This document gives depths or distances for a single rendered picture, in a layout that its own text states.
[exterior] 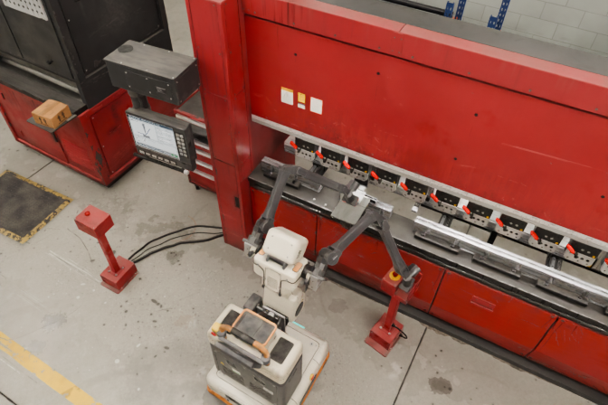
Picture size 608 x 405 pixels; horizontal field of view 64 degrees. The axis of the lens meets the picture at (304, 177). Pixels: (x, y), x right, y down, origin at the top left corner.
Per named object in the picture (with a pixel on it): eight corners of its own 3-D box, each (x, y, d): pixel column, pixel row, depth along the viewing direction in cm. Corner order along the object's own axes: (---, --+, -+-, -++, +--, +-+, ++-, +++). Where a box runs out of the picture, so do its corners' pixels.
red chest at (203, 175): (189, 192, 477) (171, 110, 406) (219, 161, 508) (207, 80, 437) (232, 211, 461) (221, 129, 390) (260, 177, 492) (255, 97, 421)
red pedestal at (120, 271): (99, 284, 402) (66, 220, 343) (121, 262, 418) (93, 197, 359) (118, 295, 396) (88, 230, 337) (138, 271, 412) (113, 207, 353)
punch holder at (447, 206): (431, 207, 312) (436, 189, 300) (434, 198, 317) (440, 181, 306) (453, 215, 307) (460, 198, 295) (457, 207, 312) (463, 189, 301)
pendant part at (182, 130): (137, 153, 333) (124, 111, 308) (147, 142, 341) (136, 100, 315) (193, 172, 321) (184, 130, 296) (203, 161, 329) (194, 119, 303)
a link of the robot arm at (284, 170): (278, 158, 293) (286, 161, 285) (296, 165, 301) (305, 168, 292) (253, 228, 293) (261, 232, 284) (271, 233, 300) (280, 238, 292)
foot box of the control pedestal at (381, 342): (363, 341, 372) (365, 334, 363) (381, 318, 385) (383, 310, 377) (385, 357, 363) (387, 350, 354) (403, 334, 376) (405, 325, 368)
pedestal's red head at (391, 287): (379, 287, 329) (383, 273, 316) (393, 272, 337) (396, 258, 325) (405, 305, 320) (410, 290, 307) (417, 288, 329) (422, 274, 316)
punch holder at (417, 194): (401, 195, 318) (405, 178, 307) (405, 187, 324) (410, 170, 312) (423, 204, 314) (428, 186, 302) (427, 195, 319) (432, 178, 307)
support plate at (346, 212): (330, 215, 330) (330, 214, 329) (346, 191, 346) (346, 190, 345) (355, 226, 324) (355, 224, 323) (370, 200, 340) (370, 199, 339)
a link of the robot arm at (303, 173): (287, 172, 298) (295, 174, 289) (289, 163, 298) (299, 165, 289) (338, 192, 322) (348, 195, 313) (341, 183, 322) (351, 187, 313)
